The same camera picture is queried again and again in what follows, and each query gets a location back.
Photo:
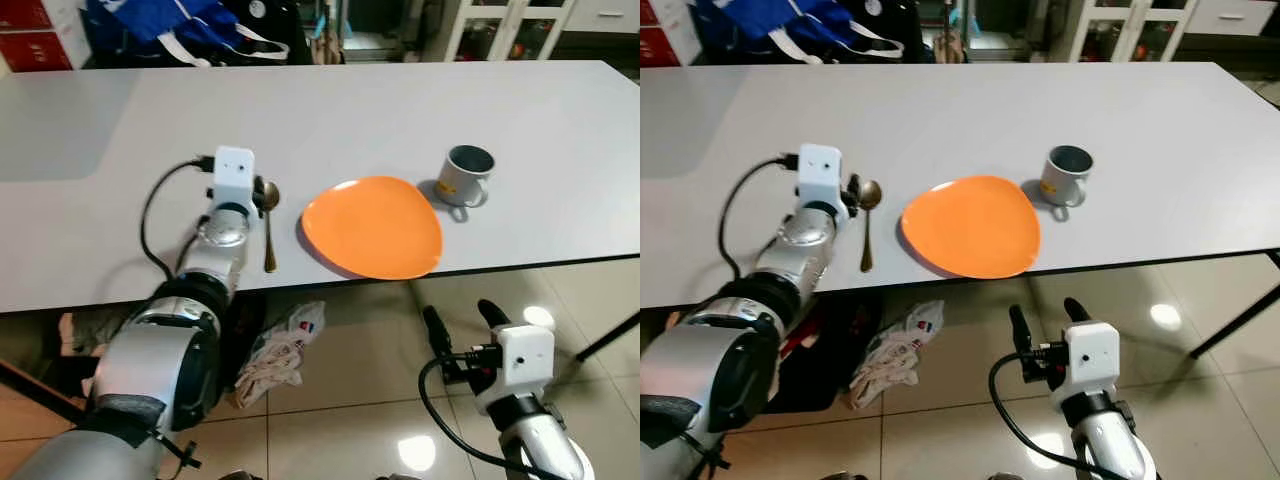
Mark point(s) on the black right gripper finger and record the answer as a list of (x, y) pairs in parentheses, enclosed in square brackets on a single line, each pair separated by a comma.
[(493, 313), (435, 330), (1076, 309), (1020, 330)]

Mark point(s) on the bronze metal spoon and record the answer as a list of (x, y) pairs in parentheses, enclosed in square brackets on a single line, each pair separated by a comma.
[(867, 235), (269, 235)]

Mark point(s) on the orange plate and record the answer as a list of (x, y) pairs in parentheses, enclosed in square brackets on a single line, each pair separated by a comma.
[(972, 228), (375, 228)]

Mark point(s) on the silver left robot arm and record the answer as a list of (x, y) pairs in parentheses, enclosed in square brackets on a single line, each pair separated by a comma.
[(150, 360), (720, 370)]

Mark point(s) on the black table leg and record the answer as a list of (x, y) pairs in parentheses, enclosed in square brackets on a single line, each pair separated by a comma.
[(605, 340), (1235, 325)]

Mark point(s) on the grey white mug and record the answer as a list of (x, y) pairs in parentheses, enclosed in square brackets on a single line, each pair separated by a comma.
[(1062, 183), (462, 183)]

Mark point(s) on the white printed cloth bag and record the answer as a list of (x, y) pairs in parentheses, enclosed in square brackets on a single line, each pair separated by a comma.
[(280, 355), (895, 355)]

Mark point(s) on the black bag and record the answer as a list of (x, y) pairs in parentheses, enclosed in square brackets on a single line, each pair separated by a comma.
[(242, 335), (835, 350)]

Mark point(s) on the red storage box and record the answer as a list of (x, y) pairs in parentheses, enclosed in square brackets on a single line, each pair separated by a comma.
[(655, 35), (30, 40)]

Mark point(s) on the white glass door cabinet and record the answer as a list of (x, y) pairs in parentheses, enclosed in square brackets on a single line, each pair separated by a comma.
[(520, 25), (1140, 25)]

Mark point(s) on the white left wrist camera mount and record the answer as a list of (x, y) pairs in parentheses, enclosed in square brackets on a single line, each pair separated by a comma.
[(235, 172), (820, 170)]

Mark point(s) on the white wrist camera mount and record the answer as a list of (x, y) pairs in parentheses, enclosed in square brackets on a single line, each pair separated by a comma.
[(235, 172), (527, 355), (820, 170), (1092, 355)]

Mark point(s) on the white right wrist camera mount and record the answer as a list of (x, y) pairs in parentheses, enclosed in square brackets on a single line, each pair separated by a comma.
[(527, 355), (1092, 355)]

